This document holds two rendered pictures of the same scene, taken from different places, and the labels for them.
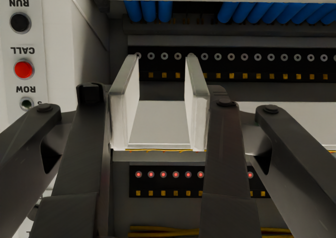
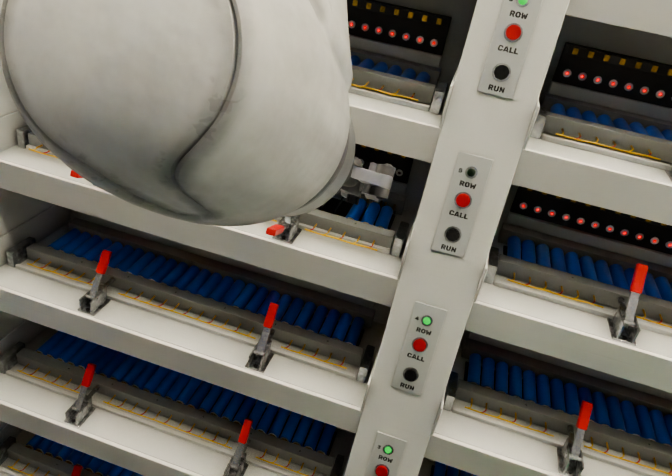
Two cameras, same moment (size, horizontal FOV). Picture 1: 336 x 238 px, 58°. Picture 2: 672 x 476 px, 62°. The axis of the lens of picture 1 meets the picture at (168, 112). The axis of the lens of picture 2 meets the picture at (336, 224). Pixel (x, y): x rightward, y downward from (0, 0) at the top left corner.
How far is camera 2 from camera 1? 0.40 m
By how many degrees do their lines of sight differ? 27
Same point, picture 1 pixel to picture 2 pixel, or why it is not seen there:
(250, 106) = not seen: hidden behind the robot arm
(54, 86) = (444, 181)
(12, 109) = (485, 171)
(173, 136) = (359, 114)
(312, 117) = not seen: hidden behind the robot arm
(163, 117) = (365, 131)
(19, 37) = (457, 224)
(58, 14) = (422, 232)
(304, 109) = not seen: hidden behind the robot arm
